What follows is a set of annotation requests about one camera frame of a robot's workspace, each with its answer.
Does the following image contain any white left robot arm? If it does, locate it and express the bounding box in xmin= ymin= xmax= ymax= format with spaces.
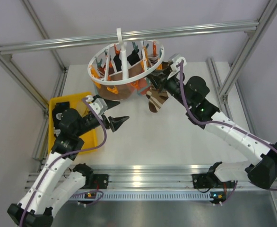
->
xmin=7 ymin=95 xmax=129 ymax=227

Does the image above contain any large brown sock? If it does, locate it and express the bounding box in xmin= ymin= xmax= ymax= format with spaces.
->
xmin=92 ymin=64 xmax=144 ymax=101

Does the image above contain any black sock on hanger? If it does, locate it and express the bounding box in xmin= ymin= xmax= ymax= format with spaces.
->
xmin=127 ymin=50 xmax=141 ymax=66

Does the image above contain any white slotted cable duct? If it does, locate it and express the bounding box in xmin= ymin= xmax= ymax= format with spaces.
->
xmin=69 ymin=191 xmax=213 ymax=202

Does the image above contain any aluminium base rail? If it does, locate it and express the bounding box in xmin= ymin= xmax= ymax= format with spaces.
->
xmin=25 ymin=164 xmax=277 ymax=191

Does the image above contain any white round clip hanger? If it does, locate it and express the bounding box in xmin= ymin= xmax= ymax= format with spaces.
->
xmin=87 ymin=28 xmax=165 ymax=86

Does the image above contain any black patterned sock in tray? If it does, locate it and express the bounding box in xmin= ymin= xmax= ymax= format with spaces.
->
xmin=52 ymin=102 xmax=70 ymax=124

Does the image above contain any brown striped sock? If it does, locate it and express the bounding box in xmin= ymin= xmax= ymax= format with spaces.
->
xmin=146 ymin=86 xmax=169 ymax=113

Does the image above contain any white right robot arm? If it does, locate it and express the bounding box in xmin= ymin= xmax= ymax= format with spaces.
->
xmin=148 ymin=68 xmax=277 ymax=191

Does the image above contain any purple cable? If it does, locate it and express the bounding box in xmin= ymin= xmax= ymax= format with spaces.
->
xmin=178 ymin=60 xmax=277 ymax=192
xmin=19 ymin=98 xmax=110 ymax=227

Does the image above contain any yellow plastic tray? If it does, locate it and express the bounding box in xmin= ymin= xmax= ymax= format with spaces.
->
xmin=47 ymin=91 xmax=97 ymax=156

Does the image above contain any salmon pink sock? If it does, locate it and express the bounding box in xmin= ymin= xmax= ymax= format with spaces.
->
xmin=137 ymin=78 xmax=150 ymax=96

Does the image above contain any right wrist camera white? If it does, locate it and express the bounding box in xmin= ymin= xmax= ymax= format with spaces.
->
xmin=168 ymin=54 xmax=187 ymax=79

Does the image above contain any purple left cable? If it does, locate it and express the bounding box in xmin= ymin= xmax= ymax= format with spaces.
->
xmin=19 ymin=98 xmax=110 ymax=227

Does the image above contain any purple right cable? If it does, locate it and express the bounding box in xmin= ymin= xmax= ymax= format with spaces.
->
xmin=178 ymin=60 xmax=277 ymax=192

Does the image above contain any aluminium top crossbar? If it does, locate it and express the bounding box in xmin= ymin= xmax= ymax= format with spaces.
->
xmin=0 ymin=20 xmax=259 ymax=54

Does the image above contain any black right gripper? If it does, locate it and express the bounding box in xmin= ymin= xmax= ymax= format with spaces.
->
xmin=147 ymin=67 xmax=192 ymax=109

